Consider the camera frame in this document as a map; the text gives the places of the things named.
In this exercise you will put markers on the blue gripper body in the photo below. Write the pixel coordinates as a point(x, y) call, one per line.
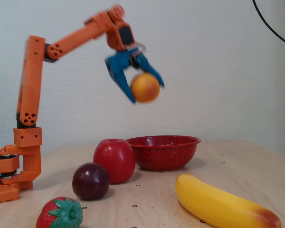
point(120, 63)

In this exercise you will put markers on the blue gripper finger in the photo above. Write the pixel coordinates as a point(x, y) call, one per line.
point(146, 65)
point(124, 85)

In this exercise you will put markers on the orange toy peach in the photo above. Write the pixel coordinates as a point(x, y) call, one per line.
point(145, 88)

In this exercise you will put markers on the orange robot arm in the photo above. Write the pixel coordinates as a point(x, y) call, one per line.
point(31, 90)

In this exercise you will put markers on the yellow toy banana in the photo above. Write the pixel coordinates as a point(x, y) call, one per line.
point(218, 204)

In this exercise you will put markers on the red toy strawberry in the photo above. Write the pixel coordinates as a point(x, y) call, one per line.
point(47, 218)

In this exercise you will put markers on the red speckled enamel bowl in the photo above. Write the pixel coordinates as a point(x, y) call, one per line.
point(164, 154)

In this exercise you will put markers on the dark purple toy plum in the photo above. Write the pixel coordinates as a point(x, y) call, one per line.
point(90, 181)

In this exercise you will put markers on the red toy apple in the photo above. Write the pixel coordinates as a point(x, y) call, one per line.
point(114, 161)

